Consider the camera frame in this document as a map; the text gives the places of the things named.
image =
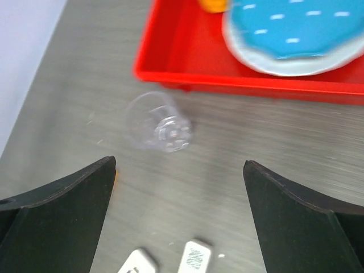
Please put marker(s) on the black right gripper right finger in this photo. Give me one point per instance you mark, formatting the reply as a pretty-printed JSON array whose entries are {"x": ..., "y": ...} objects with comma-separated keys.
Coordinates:
[{"x": 302, "y": 230}]

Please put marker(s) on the white remote with black batteries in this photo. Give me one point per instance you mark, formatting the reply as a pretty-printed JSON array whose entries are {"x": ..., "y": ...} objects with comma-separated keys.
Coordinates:
[{"x": 139, "y": 261}]

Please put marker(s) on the clear plastic cup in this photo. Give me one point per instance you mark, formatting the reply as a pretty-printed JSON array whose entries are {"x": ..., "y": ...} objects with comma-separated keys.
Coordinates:
[{"x": 152, "y": 121}]

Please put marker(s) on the white plate under blue plate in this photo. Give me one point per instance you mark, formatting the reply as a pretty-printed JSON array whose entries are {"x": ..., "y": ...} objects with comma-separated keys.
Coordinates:
[{"x": 263, "y": 63}]

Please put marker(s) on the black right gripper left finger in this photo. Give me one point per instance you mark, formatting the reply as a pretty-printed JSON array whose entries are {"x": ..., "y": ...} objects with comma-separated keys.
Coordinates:
[{"x": 57, "y": 227}]

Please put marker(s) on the red plastic tray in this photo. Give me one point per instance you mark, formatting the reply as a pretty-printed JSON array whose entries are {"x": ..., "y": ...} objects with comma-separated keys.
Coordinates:
[{"x": 182, "y": 48}]

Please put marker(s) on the yellow plastic cup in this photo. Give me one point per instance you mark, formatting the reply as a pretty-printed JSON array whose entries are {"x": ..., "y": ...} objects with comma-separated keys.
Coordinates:
[{"x": 214, "y": 6}]

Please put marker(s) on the blue dotted plate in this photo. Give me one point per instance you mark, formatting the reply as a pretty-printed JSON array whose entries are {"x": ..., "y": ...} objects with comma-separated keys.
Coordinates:
[{"x": 287, "y": 29}]

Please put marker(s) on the orange handle screwdriver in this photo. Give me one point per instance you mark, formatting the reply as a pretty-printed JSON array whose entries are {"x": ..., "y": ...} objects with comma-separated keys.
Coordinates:
[{"x": 115, "y": 180}]

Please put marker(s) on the long white remote control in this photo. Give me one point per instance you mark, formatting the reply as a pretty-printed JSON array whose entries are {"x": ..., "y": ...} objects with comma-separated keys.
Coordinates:
[{"x": 196, "y": 257}]

